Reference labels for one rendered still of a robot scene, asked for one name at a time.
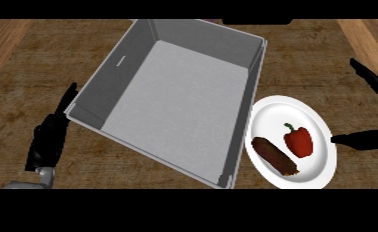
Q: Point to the brown sausage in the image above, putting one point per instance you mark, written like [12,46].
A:
[273,155]

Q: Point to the red bell pepper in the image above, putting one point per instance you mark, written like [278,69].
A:
[298,142]

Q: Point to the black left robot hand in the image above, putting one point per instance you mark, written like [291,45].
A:
[49,136]

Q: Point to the grey open box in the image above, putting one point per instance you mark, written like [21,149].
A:
[182,109]

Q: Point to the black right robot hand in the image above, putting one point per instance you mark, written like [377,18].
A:
[362,139]

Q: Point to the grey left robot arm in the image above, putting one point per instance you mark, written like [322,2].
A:
[37,181]

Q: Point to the white plate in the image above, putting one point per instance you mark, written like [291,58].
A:
[315,109]

